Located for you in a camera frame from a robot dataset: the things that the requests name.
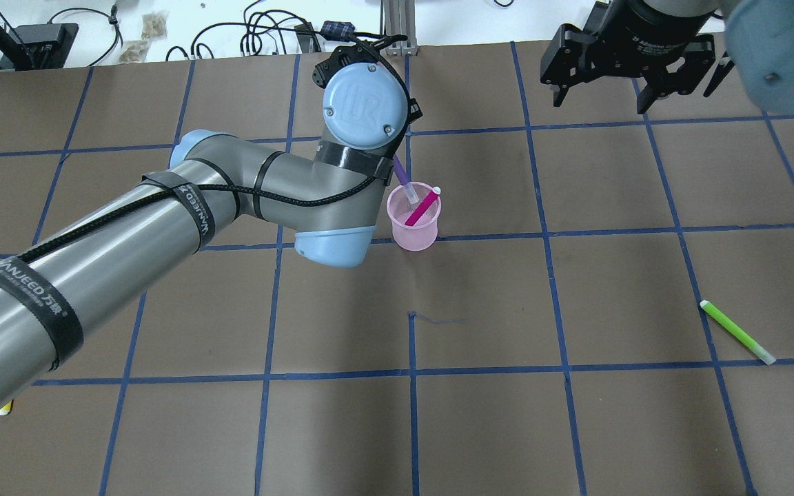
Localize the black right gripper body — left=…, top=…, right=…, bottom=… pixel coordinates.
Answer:
left=540, top=1, right=718, bottom=115

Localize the pink mesh cup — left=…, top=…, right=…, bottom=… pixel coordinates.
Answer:
left=385, top=181, right=442, bottom=251

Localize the yellow highlighter pen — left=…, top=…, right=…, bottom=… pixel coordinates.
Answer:
left=0, top=400, right=14, bottom=417

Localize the aluminium frame post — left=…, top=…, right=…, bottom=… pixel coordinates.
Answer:
left=379, top=0, right=418, bottom=56

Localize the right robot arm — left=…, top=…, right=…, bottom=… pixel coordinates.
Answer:
left=540, top=1, right=794, bottom=115

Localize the pink highlighter pen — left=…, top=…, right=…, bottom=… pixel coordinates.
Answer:
left=404, top=187, right=442, bottom=227

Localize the green highlighter pen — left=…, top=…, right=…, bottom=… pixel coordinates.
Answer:
left=698, top=299, right=776, bottom=365

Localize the purple highlighter pen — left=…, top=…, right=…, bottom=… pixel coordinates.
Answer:
left=393, top=155, right=421, bottom=207

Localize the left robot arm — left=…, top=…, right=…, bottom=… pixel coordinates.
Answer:
left=0, top=62, right=421, bottom=407

